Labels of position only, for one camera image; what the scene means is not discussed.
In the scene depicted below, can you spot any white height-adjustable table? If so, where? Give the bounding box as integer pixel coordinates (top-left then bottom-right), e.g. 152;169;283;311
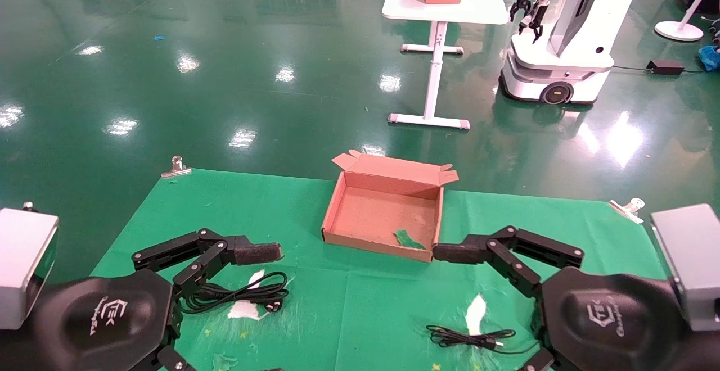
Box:
382;0;510;130

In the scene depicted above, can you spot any silver metal table clip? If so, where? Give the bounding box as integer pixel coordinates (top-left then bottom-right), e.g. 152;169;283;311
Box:
161;156;192;179
609;198;645;225

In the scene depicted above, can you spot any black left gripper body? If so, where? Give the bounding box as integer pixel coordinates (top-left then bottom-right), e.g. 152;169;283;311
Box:
0;269;183;371

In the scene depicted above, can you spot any black power adapter brick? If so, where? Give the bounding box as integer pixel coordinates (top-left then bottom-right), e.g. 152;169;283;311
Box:
647;59;685;76

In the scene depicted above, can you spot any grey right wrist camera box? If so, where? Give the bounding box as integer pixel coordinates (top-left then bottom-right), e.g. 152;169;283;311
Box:
651;203;720;332

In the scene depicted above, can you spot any open brown cardboard box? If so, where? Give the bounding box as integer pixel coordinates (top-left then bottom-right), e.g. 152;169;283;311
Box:
321;149;460;263

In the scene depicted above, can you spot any white wheeled background robot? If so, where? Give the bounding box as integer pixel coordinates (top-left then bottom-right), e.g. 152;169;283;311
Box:
499;0;649;106

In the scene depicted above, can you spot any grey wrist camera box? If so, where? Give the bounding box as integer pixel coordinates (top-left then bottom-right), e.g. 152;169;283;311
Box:
0;207;60;330
651;203;720;332

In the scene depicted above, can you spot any green table cloth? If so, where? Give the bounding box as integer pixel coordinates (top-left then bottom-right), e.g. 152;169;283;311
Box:
90;168;670;371

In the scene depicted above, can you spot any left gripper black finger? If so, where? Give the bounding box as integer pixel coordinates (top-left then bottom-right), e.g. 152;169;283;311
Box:
149;344;196;371
131;228;284;304

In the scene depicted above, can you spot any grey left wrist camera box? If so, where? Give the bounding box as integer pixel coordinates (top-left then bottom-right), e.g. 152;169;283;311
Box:
0;207;60;330

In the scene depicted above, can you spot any black wired computer mouse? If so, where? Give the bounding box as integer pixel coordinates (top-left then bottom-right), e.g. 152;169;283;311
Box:
426;325;541;356

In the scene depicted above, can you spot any black power cable with plug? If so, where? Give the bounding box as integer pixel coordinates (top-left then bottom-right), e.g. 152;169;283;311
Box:
180;271;290;314

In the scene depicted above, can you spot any blue plastic shoe cover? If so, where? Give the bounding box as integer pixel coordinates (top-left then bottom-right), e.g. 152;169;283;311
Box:
698;45;720;72

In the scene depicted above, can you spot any white floor stand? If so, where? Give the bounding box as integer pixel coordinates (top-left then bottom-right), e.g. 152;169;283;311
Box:
655;0;720;42

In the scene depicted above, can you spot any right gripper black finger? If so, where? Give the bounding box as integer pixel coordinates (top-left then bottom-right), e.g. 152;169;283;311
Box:
432;225;584;298
520;349;557;371

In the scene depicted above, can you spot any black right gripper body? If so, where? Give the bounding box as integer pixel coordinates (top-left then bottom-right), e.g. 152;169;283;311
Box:
537;267;720;371

